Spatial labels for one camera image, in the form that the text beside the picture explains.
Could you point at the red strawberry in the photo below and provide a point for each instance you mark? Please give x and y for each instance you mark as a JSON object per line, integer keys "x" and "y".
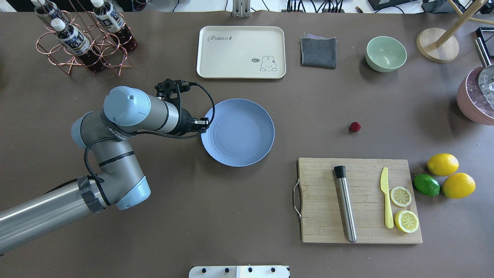
{"x": 355, "y": 127}

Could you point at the steel muddler black tip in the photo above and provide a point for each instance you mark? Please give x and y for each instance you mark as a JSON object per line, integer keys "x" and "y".
{"x": 346, "y": 208}

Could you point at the cream rabbit tray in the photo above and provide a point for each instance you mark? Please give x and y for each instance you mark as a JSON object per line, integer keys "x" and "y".
{"x": 241, "y": 52}

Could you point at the pink bowl with ice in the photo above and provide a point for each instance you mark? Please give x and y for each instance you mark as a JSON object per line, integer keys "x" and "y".
{"x": 471, "y": 100}

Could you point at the green bowl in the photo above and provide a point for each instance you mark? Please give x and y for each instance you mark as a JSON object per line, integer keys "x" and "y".
{"x": 385, "y": 54}

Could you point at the metal ice scoop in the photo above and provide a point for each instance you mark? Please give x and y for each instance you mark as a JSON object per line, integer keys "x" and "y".
{"x": 485, "y": 80}

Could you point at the green lime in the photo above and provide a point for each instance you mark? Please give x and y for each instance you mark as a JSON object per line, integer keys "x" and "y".
{"x": 426, "y": 184}

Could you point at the aluminium frame post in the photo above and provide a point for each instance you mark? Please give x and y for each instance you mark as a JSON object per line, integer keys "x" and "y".
{"x": 241, "y": 8}

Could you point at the wooden cutting board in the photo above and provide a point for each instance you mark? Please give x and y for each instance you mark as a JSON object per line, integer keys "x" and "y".
{"x": 321, "y": 209}

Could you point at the yellow lemon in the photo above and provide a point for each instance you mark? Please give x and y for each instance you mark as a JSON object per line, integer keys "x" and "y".
{"x": 442, "y": 164}
{"x": 458, "y": 185}

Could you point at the wooden cup tree stand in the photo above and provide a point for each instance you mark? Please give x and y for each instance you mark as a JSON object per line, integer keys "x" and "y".
{"x": 440, "y": 45}

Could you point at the copper wire bottle rack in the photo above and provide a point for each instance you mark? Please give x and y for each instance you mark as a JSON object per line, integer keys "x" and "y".
{"x": 105, "y": 43}

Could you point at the grey folded cloth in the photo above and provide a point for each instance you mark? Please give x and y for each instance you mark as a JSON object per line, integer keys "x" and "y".
{"x": 318, "y": 51}

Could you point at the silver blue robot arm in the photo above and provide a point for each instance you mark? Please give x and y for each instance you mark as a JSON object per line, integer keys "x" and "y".
{"x": 114, "y": 174}

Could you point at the dark drink bottle white cap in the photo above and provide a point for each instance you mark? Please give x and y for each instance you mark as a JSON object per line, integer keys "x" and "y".
{"x": 78, "y": 44}

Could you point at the yellow plastic knife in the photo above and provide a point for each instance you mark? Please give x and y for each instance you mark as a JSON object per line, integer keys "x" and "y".
{"x": 384, "y": 184}

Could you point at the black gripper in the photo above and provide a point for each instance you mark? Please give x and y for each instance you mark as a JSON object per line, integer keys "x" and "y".
{"x": 185, "y": 122}

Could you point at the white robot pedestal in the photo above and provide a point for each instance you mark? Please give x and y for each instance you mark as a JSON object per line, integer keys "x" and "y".
{"x": 240, "y": 271}

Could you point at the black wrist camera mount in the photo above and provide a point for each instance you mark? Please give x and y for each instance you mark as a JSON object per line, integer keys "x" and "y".
{"x": 170, "y": 91}

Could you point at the blue round plate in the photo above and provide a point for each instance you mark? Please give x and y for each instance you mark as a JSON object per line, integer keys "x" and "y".
{"x": 241, "y": 133}

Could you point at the lemon slice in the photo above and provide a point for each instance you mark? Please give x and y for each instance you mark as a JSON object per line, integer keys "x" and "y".
{"x": 406, "y": 221}
{"x": 401, "y": 196}

